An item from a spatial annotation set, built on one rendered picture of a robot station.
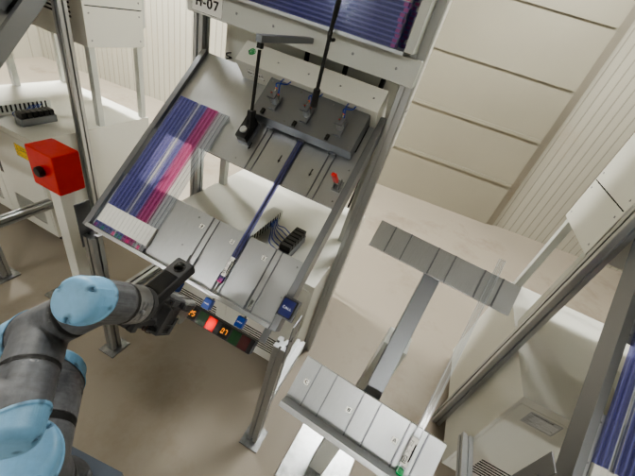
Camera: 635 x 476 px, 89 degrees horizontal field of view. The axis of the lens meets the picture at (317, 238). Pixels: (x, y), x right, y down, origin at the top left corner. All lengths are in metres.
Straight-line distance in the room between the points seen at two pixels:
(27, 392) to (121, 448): 0.99
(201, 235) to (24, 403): 0.60
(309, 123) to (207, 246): 0.48
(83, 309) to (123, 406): 1.07
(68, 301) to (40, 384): 0.11
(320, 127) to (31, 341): 0.80
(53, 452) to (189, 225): 0.60
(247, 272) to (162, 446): 0.83
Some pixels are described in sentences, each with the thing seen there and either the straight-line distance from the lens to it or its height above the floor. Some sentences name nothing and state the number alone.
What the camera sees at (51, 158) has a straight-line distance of 1.50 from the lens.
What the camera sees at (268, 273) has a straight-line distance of 0.94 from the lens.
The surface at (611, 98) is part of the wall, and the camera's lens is 3.76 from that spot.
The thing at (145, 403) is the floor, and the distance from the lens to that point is 1.63.
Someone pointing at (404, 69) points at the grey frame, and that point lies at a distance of 1.03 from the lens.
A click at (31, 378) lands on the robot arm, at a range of 0.62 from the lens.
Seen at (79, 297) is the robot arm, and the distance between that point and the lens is 0.60.
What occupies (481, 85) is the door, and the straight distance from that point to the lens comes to 3.44.
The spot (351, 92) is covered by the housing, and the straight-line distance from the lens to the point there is 1.05.
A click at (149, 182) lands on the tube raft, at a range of 1.17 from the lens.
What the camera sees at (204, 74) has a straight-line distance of 1.32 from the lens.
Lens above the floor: 1.45
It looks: 35 degrees down
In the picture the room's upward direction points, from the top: 17 degrees clockwise
